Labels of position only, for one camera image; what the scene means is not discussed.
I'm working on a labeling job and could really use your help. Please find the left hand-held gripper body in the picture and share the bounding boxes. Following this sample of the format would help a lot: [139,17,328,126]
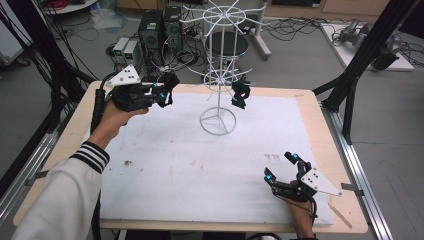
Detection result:
[106,64,158,113]

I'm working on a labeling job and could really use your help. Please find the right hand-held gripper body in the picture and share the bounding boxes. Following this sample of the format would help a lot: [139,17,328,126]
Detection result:
[271,161,343,203]

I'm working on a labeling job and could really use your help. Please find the black cloth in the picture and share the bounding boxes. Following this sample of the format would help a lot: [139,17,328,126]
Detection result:
[161,70,181,101]

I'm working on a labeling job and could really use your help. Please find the white wire rack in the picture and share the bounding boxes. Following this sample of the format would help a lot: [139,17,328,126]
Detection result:
[179,0,270,137]

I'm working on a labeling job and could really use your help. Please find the black clip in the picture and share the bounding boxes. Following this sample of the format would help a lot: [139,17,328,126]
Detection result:
[230,79,252,110]

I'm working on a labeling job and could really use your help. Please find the person's left hand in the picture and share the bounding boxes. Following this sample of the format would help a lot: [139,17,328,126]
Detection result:
[87,99,150,150]

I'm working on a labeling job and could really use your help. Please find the person's right hand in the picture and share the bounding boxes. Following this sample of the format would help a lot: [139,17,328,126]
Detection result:
[286,199,316,240]

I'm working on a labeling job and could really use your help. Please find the wooden stick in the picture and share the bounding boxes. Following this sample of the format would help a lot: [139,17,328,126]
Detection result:
[327,202,353,230]

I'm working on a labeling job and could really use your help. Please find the small white power box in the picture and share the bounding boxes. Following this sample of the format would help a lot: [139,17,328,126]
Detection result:
[112,36,130,64]
[123,39,140,67]

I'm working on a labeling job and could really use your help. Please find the black computer tower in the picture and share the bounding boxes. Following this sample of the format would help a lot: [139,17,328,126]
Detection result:
[163,5,183,52]
[137,9,165,65]

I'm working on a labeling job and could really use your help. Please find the white foam mat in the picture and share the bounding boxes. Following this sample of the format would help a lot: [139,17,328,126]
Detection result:
[82,91,335,228]

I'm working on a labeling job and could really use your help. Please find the clear plastic bag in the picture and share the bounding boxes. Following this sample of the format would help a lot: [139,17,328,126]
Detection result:
[90,7,128,32]

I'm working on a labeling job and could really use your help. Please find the black round stool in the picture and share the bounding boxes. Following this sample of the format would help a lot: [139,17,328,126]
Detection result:
[204,31,250,60]

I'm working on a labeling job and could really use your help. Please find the round white table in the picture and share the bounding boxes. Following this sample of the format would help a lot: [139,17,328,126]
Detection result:
[42,0,100,16]

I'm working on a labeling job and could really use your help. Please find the white platform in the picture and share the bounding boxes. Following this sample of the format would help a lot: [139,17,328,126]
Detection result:
[321,22,415,73]

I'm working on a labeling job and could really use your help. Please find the white desk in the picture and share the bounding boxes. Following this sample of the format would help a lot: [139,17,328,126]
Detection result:
[247,0,273,62]

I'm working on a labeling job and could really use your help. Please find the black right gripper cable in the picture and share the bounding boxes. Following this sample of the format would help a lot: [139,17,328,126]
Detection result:
[307,196,318,228]

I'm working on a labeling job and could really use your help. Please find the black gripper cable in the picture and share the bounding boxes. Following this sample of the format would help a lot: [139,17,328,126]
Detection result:
[90,71,117,135]
[307,196,318,228]

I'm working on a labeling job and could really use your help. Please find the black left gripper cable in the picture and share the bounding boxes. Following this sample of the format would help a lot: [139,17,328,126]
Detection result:
[90,71,117,135]

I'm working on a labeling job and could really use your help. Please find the aluminium rail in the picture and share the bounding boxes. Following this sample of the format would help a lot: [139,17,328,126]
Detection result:
[0,129,58,219]
[321,102,395,240]

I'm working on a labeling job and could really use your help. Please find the black metal frame post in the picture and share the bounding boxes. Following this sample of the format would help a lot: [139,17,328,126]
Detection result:
[312,0,422,145]
[0,0,98,134]

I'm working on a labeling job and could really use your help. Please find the black floor cables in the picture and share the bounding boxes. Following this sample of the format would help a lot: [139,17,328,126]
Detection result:
[265,15,335,42]

